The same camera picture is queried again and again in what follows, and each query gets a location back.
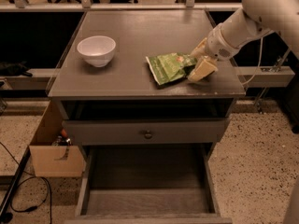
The white bowl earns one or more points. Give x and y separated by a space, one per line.
97 50

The black cloth bundle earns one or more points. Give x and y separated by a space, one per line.
8 69

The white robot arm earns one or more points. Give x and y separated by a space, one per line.
255 166

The open grey middle drawer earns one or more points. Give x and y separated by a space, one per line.
147 184

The grey wooden drawer cabinet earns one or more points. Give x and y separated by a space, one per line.
125 90

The cardboard box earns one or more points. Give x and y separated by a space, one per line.
49 160

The items inside cardboard box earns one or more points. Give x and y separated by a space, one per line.
62 139

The closed grey top drawer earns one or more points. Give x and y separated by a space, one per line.
96 133

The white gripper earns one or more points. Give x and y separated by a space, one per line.
217 46

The green jalapeno chip bag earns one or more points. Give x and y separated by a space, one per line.
170 67

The round metal drawer knob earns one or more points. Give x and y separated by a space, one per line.
148 134

